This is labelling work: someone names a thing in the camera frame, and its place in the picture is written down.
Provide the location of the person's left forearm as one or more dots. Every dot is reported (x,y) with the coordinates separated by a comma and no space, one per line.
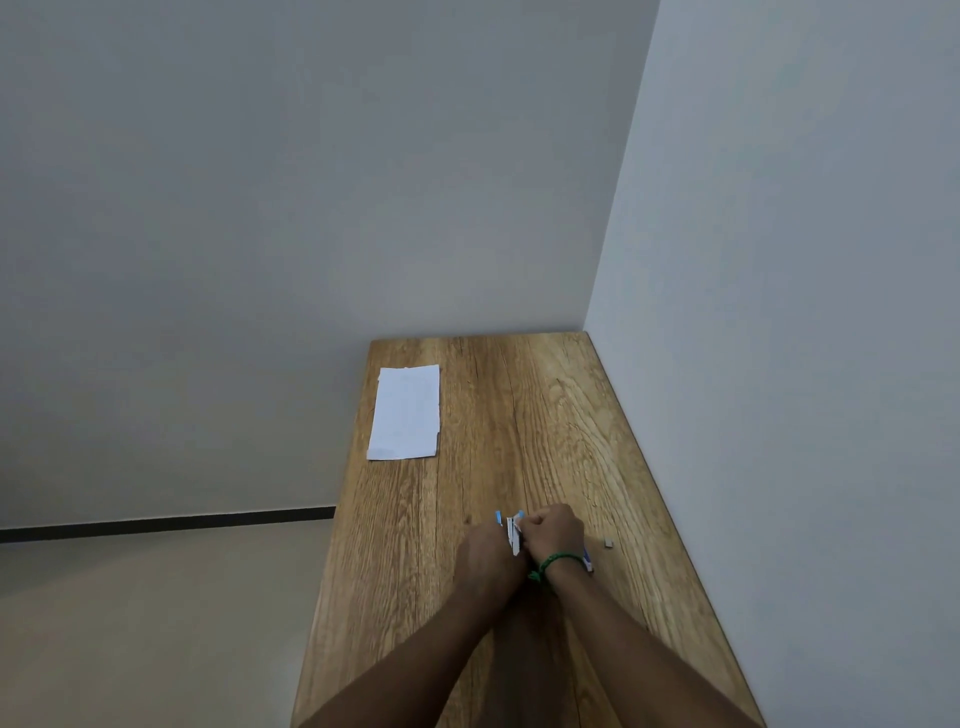
(427,660)

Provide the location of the person's left fingers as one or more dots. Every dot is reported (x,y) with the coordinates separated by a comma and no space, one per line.
(487,529)

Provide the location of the person's right hand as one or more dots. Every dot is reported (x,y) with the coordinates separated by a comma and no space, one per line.
(559,536)

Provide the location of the black baseboard strip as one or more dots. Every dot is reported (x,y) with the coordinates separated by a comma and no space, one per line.
(165,524)

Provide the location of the person's right fingers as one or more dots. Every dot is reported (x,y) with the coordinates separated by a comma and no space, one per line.
(551,516)

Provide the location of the person's right forearm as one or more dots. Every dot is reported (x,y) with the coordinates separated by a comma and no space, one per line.
(630,652)

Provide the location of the white paper sheets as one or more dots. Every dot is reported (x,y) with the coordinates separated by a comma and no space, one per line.
(406,412)

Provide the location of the blue and white stapler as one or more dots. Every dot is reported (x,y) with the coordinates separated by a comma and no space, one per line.
(514,534)

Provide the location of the person's left hand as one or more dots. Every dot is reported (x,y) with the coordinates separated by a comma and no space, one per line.
(486,562)

